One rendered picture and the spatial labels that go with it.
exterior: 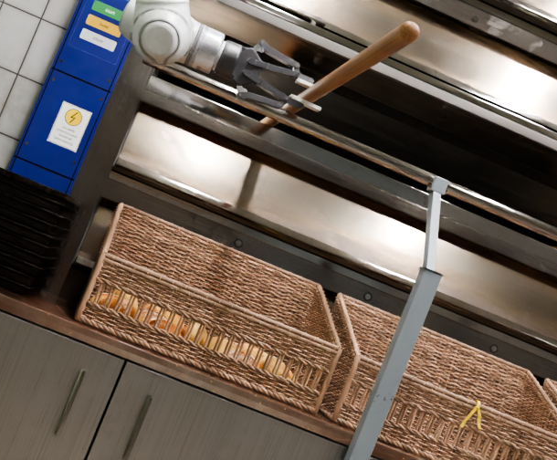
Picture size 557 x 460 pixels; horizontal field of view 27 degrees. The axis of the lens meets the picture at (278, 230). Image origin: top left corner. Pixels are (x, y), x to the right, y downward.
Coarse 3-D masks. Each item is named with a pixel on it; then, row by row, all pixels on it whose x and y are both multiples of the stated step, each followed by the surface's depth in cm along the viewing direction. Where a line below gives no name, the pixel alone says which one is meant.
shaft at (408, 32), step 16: (400, 32) 160; (416, 32) 160; (368, 48) 180; (384, 48) 170; (400, 48) 167; (352, 64) 191; (368, 64) 183; (320, 80) 221; (336, 80) 206; (304, 96) 237; (320, 96) 227
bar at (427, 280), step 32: (224, 96) 253; (320, 128) 255; (384, 160) 257; (448, 192) 260; (544, 224) 263; (416, 288) 235; (416, 320) 235; (384, 384) 234; (384, 416) 234; (352, 448) 234
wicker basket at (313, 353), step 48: (144, 240) 282; (192, 240) 285; (96, 288) 276; (144, 288) 238; (192, 288) 239; (240, 288) 285; (144, 336) 238; (240, 336) 241; (288, 336) 242; (336, 336) 251; (240, 384) 241; (288, 384) 243
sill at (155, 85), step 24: (168, 96) 288; (192, 96) 289; (240, 120) 290; (288, 144) 292; (312, 144) 293; (336, 168) 294; (360, 168) 295; (408, 192) 297; (456, 216) 298; (480, 216) 299; (504, 240) 300; (528, 240) 301
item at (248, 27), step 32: (192, 0) 280; (224, 0) 275; (224, 32) 293; (256, 32) 285; (288, 32) 277; (384, 96) 295; (416, 96) 286; (448, 96) 283; (448, 128) 300; (480, 128) 291; (512, 128) 285; (544, 160) 296
